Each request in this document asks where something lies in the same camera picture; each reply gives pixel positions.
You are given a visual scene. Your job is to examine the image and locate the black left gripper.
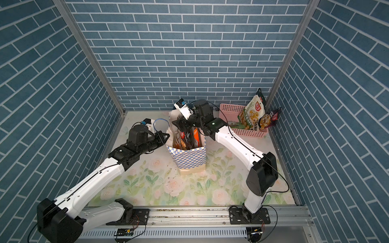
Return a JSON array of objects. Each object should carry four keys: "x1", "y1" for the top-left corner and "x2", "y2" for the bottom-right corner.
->
[{"x1": 137, "y1": 131, "x2": 171, "y2": 156}]

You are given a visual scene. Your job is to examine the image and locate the black red condiment packet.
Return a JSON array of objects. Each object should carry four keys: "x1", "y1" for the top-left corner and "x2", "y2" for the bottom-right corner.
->
[{"x1": 179, "y1": 131, "x2": 192, "y2": 150}]

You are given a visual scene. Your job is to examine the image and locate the blue checkered paper bag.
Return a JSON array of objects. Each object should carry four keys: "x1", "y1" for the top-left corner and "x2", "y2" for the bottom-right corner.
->
[{"x1": 166, "y1": 110, "x2": 206, "y2": 176}]

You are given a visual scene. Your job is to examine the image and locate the cream yellow condiment packet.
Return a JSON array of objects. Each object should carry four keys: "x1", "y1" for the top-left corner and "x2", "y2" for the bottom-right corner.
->
[{"x1": 238, "y1": 95, "x2": 265, "y2": 130}]

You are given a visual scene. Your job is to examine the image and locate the orange condiment packet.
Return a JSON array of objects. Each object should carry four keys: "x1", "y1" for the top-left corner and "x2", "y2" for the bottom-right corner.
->
[{"x1": 192, "y1": 127, "x2": 202, "y2": 148}]

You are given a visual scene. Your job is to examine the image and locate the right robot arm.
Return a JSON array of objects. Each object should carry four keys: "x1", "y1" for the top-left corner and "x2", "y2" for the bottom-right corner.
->
[{"x1": 174, "y1": 99, "x2": 279, "y2": 215}]

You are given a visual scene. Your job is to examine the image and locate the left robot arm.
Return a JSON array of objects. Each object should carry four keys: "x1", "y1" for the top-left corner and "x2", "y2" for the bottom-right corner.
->
[{"x1": 37, "y1": 124, "x2": 170, "y2": 243}]

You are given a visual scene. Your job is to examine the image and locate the green condiment packet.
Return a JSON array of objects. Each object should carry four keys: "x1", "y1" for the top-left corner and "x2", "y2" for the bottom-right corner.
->
[{"x1": 229, "y1": 121, "x2": 245, "y2": 129}]

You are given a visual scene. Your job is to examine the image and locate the dark brown condiment packet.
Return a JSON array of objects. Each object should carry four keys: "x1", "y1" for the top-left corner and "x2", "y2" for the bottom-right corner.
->
[{"x1": 258, "y1": 107, "x2": 282, "y2": 130}]

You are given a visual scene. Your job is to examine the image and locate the pink plastic basket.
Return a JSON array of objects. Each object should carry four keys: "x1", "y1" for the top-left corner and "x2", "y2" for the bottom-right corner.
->
[{"x1": 219, "y1": 103, "x2": 268, "y2": 138}]

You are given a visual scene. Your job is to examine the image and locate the green circuit board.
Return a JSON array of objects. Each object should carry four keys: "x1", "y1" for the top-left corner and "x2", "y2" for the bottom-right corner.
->
[{"x1": 114, "y1": 228, "x2": 134, "y2": 238}]

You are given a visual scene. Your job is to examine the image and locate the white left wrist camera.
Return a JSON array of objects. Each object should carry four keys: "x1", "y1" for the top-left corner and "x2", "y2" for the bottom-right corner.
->
[{"x1": 141, "y1": 118, "x2": 155, "y2": 128}]

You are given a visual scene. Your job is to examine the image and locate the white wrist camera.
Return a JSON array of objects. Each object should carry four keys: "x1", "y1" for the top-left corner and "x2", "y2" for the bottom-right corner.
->
[
  {"x1": 174, "y1": 98, "x2": 193, "y2": 120},
  {"x1": 141, "y1": 118, "x2": 155, "y2": 128}
]

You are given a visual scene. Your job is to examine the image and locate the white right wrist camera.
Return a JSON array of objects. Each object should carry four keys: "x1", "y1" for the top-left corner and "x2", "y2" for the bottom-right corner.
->
[{"x1": 174, "y1": 98, "x2": 193, "y2": 120}]

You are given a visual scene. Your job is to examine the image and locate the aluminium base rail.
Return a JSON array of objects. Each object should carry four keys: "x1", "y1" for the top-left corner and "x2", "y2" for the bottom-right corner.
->
[{"x1": 81, "y1": 205, "x2": 314, "y2": 228}]

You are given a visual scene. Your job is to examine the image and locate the aluminium right corner post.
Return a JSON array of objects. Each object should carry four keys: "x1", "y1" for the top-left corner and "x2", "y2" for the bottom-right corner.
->
[{"x1": 266, "y1": 0, "x2": 320, "y2": 110}]

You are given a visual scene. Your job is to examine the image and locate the aluminium corner post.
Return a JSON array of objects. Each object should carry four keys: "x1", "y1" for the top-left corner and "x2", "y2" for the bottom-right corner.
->
[
  {"x1": 266, "y1": 0, "x2": 320, "y2": 110},
  {"x1": 53, "y1": 0, "x2": 125, "y2": 116}
]

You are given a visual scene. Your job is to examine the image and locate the aluminium left corner post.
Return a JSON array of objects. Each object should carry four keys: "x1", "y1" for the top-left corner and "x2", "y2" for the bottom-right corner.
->
[{"x1": 53, "y1": 0, "x2": 125, "y2": 116}]

